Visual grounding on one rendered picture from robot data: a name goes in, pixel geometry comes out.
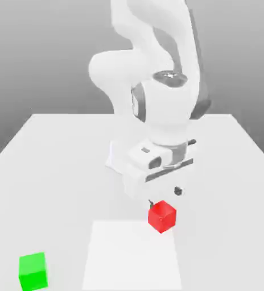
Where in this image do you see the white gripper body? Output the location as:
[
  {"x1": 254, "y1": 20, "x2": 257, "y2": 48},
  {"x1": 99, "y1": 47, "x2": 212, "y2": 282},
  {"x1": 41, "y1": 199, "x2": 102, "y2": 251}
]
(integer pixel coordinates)
[{"x1": 122, "y1": 158, "x2": 195, "y2": 202}]

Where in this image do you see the small red cube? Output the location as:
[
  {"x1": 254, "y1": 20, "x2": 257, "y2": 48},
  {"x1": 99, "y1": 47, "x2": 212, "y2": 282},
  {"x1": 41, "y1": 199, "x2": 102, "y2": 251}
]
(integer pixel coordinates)
[{"x1": 147, "y1": 199, "x2": 177, "y2": 234}]

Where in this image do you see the small green cube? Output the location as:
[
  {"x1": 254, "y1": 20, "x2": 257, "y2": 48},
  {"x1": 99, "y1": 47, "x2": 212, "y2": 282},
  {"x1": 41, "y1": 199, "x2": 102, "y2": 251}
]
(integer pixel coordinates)
[{"x1": 18, "y1": 251, "x2": 49, "y2": 291}]

